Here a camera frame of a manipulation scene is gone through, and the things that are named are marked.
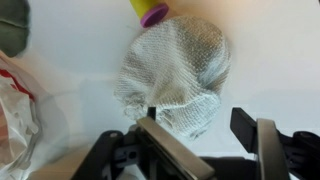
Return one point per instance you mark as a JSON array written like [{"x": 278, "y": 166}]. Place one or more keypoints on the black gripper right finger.
[{"x": 270, "y": 146}]

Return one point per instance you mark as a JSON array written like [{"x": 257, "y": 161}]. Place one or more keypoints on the pink white crumpled cloth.
[{"x": 20, "y": 116}]

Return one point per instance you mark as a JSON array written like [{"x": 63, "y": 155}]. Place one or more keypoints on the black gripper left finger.
[{"x": 173, "y": 150}]

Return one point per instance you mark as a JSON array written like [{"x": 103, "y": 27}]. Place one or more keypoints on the white towel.
[{"x": 176, "y": 76}]

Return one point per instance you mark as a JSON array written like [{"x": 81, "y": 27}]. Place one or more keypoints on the yellow container with purple lid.
[{"x": 148, "y": 11}]

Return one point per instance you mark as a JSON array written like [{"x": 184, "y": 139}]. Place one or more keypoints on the grey green cloth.
[{"x": 13, "y": 26}]

